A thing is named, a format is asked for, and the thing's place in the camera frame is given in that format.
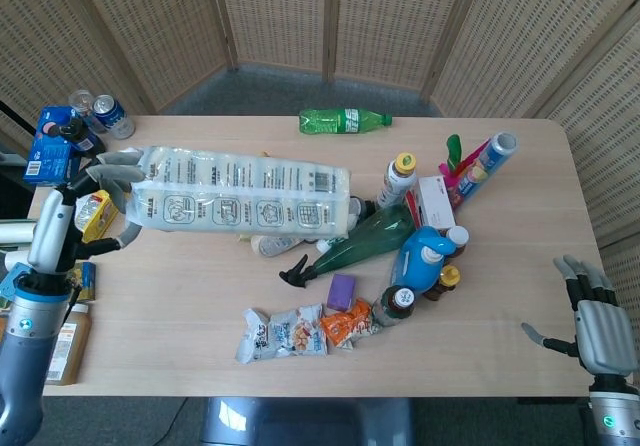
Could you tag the yellow box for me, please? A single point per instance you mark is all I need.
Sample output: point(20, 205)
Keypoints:
point(100, 213)

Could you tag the blue cookie box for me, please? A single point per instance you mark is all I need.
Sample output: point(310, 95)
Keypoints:
point(50, 151)

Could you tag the brown bottle white cap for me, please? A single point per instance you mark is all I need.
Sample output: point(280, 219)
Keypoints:
point(457, 238)

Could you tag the dark cola bottle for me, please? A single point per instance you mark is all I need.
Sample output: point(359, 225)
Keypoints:
point(82, 136)

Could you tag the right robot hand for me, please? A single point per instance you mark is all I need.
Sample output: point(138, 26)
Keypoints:
point(600, 331)

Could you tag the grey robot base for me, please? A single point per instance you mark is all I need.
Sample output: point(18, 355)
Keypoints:
point(305, 423)

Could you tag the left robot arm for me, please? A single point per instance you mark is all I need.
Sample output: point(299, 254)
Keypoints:
point(30, 346)

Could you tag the blue white drink can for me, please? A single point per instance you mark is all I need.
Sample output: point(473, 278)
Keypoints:
point(115, 116)

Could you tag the blue pump detergent bottle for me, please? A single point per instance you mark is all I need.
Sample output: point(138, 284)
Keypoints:
point(420, 261)

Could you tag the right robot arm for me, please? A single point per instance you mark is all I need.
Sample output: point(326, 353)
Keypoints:
point(615, 411)

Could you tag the silver drink can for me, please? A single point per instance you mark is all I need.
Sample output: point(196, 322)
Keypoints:
point(82, 106)

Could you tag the orange snack bag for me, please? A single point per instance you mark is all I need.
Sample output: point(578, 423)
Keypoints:
point(345, 328)

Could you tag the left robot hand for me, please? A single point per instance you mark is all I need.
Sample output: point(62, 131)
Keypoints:
point(55, 226)

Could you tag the dark green spray bottle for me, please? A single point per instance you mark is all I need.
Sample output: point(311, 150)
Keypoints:
point(370, 241)

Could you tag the blue chips tube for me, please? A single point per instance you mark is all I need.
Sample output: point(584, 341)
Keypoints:
point(485, 166)

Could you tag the white drink bottle yellow cap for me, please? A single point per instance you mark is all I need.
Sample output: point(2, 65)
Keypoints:
point(397, 178)

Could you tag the brown juice bottle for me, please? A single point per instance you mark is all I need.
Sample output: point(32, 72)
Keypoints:
point(70, 346)

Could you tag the green Sprite bottle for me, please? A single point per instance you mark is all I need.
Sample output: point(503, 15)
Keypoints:
point(340, 121)

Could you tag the amber honey bottle yellow cap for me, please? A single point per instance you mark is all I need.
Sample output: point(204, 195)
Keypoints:
point(445, 283)

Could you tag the white blue peanut snack bag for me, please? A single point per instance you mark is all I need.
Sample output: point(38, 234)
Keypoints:
point(285, 336)

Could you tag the green tea bottle white cap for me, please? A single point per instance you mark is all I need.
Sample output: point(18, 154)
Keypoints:
point(397, 306)

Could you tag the large clear-wrapped sponge pack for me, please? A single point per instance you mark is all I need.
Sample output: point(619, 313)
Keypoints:
point(240, 196)

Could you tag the yellow blue tin can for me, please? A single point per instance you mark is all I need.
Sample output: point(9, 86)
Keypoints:
point(85, 281)

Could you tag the white red carton box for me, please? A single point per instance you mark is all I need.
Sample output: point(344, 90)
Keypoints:
point(435, 201)

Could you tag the small purple box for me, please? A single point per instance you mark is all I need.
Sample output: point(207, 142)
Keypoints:
point(342, 291)

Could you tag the colourful feather toy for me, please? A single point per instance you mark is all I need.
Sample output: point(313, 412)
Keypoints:
point(457, 158)

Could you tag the wicker folding screen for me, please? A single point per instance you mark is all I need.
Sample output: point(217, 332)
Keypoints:
point(280, 16)

